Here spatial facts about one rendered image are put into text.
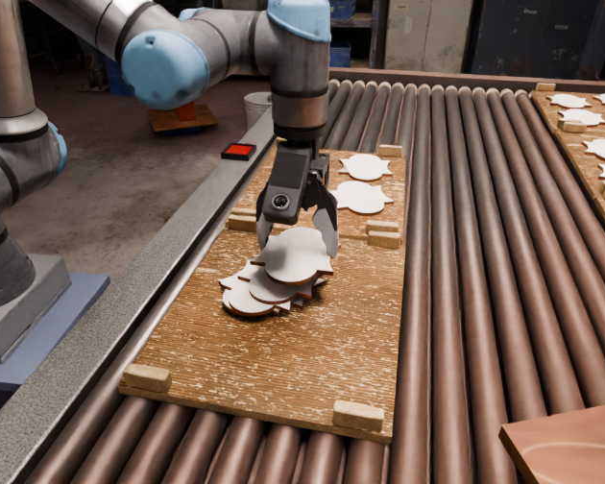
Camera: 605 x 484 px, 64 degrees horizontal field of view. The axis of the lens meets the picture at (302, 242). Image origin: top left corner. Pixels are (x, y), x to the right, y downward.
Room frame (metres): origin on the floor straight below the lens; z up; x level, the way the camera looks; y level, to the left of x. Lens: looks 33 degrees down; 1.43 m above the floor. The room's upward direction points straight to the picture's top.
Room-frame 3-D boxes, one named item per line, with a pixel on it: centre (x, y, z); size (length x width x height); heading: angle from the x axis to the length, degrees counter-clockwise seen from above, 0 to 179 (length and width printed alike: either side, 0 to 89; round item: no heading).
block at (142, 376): (0.42, 0.20, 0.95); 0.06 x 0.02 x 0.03; 78
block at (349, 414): (0.36, -0.07, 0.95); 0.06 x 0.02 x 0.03; 78
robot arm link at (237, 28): (0.64, 0.11, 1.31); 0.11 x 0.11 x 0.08; 76
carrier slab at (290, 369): (0.58, 0.02, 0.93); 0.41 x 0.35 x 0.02; 168
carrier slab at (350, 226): (1.00, -0.06, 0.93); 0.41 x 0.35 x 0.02; 169
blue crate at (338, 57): (5.55, -0.20, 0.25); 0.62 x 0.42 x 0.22; 90
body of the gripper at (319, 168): (0.64, 0.00, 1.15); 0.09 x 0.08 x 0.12; 168
